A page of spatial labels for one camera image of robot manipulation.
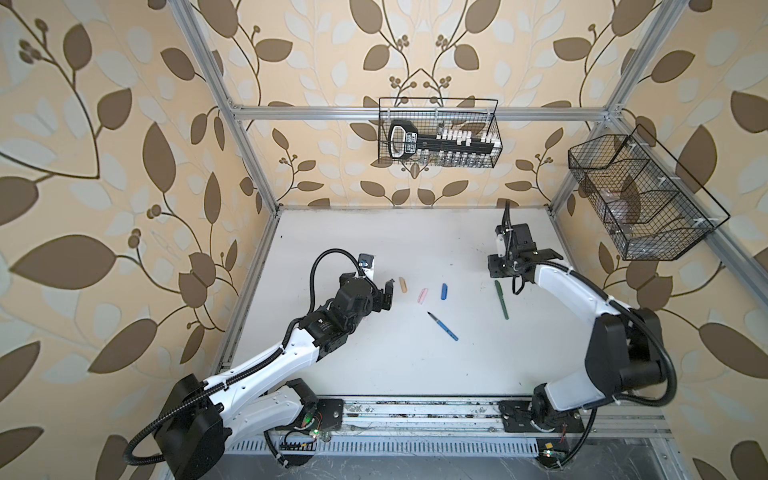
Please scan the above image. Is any green pen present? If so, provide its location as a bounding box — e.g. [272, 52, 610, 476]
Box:
[494, 280, 510, 320]

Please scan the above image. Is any blue pen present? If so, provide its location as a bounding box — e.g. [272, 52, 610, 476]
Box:
[427, 312, 459, 342]

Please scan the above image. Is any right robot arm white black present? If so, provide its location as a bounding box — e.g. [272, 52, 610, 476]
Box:
[488, 218, 678, 470]

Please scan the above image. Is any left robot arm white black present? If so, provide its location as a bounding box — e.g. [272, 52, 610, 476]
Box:
[122, 249, 394, 479]

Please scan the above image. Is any black tool in basket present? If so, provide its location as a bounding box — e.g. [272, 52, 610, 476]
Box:
[382, 120, 502, 160]

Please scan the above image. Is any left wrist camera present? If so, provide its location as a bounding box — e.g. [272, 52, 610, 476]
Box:
[358, 253, 375, 281]

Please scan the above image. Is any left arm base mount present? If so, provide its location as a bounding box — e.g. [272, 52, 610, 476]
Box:
[263, 398, 345, 469]

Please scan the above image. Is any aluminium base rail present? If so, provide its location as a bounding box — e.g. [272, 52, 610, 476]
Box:
[226, 396, 673, 458]

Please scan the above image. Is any back wire basket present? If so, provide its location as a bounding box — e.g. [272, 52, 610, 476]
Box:
[377, 96, 503, 169]

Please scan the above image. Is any wire basket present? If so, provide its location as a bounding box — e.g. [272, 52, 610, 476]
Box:
[568, 124, 731, 261]
[377, 96, 503, 169]

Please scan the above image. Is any right wire basket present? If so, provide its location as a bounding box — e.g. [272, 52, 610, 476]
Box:
[568, 124, 731, 261]

